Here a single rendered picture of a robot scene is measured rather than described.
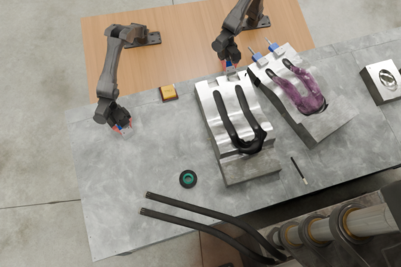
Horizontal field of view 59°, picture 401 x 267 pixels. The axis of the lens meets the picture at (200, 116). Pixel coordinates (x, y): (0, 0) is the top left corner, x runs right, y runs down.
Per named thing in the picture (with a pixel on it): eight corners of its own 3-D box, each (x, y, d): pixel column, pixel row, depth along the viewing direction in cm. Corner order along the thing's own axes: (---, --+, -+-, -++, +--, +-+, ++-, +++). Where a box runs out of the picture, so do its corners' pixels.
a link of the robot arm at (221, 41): (223, 56, 161) (231, 36, 152) (207, 46, 163) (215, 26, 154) (236, 44, 168) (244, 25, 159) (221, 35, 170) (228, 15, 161)
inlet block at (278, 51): (259, 42, 186) (262, 36, 181) (267, 38, 187) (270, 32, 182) (275, 61, 182) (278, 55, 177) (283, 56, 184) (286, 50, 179)
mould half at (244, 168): (194, 91, 177) (194, 78, 164) (243, 78, 181) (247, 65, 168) (225, 188, 160) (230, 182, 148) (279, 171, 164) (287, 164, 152)
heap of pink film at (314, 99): (268, 80, 175) (271, 72, 167) (295, 62, 179) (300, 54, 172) (301, 121, 168) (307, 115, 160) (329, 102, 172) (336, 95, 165)
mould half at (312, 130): (246, 71, 183) (250, 60, 172) (284, 47, 189) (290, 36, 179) (309, 149, 169) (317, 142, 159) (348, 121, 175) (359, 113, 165)
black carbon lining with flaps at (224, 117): (210, 93, 169) (212, 84, 160) (241, 84, 172) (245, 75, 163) (234, 161, 158) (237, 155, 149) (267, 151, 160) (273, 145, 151)
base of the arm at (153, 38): (161, 34, 179) (159, 22, 181) (121, 40, 176) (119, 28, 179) (162, 43, 186) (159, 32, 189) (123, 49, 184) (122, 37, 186)
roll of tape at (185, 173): (200, 182, 160) (200, 181, 157) (185, 192, 158) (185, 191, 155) (190, 168, 163) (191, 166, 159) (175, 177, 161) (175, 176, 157)
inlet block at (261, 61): (243, 52, 183) (245, 46, 178) (251, 47, 185) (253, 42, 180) (259, 71, 180) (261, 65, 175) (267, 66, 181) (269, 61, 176)
